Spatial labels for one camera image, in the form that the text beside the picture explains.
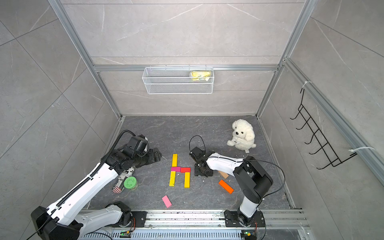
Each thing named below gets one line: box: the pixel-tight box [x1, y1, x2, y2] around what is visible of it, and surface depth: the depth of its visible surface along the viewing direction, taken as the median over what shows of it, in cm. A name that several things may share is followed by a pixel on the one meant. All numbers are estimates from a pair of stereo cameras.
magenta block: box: [170, 166, 181, 172], surface depth 92 cm
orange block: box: [218, 179, 235, 194], surface depth 85 cm
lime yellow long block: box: [169, 171, 176, 187], surface depth 87 cm
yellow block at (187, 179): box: [182, 167, 191, 189], surface depth 88 cm
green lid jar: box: [123, 176, 138, 190], surface depth 83 cm
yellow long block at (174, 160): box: [172, 153, 178, 167], surface depth 95 cm
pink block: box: [162, 195, 172, 208], surface depth 80 cm
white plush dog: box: [227, 119, 257, 153], surface depth 91 cm
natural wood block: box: [218, 170, 229, 179], surface depth 90 cm
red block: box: [181, 167, 191, 173], surface depth 92 cm
